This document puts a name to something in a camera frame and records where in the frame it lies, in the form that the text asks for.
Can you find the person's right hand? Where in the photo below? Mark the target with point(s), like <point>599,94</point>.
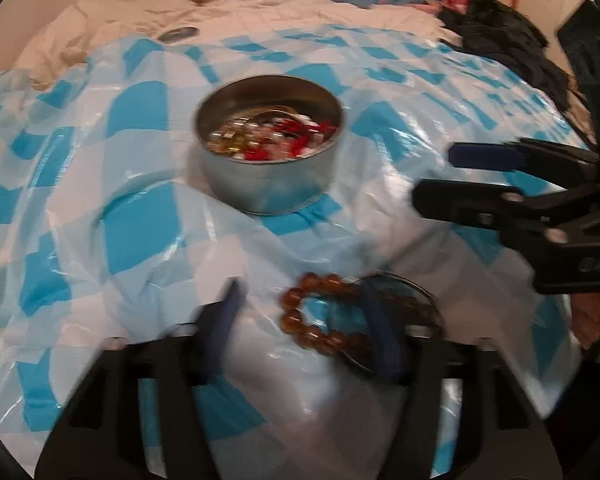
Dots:
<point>590,322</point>

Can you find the round metal tin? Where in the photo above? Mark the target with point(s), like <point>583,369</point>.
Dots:
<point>270,180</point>

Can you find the round metal tin lid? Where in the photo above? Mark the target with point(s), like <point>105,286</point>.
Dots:
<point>177,35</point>

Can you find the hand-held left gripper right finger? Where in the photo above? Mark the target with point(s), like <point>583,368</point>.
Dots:
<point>380,330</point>

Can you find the silver bangle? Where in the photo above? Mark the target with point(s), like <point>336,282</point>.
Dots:
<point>415,287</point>

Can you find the white striped quilt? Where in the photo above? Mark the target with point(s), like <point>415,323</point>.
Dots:
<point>230,15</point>

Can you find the dark cloth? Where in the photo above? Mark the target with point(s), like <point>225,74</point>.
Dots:
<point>505,35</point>

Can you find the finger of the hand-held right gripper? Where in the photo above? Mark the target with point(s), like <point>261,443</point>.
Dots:
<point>475,155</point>
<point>460,200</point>

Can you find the blue checked plastic sheet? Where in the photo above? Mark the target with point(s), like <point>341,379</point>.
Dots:
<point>130,210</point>

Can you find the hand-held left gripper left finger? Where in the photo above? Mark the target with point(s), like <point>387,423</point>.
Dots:
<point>225,322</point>

